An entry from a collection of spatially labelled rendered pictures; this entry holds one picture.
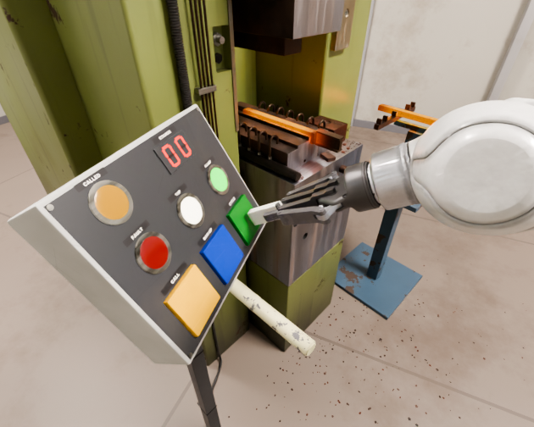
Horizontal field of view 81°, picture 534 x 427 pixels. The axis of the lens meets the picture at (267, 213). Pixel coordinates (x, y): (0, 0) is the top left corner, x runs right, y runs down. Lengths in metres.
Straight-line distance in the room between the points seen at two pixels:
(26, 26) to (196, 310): 0.89
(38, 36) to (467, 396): 1.96
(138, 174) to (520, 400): 1.70
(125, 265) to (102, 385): 1.27
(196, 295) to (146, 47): 0.50
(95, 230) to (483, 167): 0.38
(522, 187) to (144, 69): 0.67
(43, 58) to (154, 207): 0.75
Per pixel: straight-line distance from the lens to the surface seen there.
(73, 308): 1.98
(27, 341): 1.97
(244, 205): 0.61
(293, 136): 1.00
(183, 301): 0.47
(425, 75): 3.68
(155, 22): 0.76
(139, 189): 0.46
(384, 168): 0.46
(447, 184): 0.26
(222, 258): 0.53
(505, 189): 0.26
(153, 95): 0.77
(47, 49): 1.14
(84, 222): 0.41
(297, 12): 0.83
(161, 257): 0.45
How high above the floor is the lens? 1.39
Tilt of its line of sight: 38 degrees down
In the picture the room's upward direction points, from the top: straight up
